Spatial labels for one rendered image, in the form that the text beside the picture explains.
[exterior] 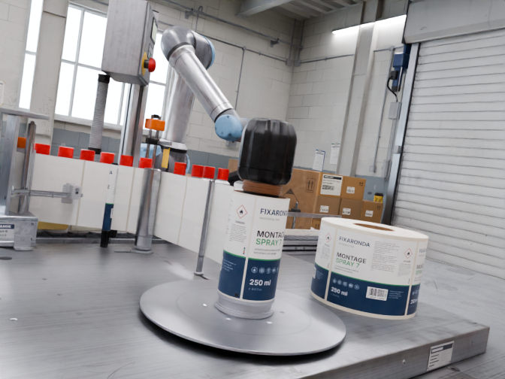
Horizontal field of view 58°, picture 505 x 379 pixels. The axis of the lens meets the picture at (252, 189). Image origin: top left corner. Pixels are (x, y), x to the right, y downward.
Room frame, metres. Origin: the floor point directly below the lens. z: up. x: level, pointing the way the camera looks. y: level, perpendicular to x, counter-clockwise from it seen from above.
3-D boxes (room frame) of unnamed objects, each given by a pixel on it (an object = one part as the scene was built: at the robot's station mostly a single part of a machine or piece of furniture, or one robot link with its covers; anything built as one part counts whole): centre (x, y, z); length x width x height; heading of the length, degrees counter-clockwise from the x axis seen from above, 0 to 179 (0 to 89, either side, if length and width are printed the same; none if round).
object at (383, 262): (0.88, -0.24, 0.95); 0.20 x 0.20 x 0.14
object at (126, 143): (1.34, 0.37, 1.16); 0.04 x 0.04 x 0.67; 40
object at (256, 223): (0.68, -0.01, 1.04); 0.09 x 0.09 x 0.29
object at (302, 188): (1.92, -0.07, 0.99); 0.30 x 0.24 x 0.27; 126
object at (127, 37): (1.25, 0.38, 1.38); 0.17 x 0.10 x 0.19; 5
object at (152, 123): (1.28, 0.28, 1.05); 0.10 x 0.04 x 0.33; 40
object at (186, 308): (0.68, -0.01, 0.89); 0.31 x 0.31 x 0.01
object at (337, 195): (5.45, -0.87, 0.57); 1.20 x 0.85 x 1.14; 126
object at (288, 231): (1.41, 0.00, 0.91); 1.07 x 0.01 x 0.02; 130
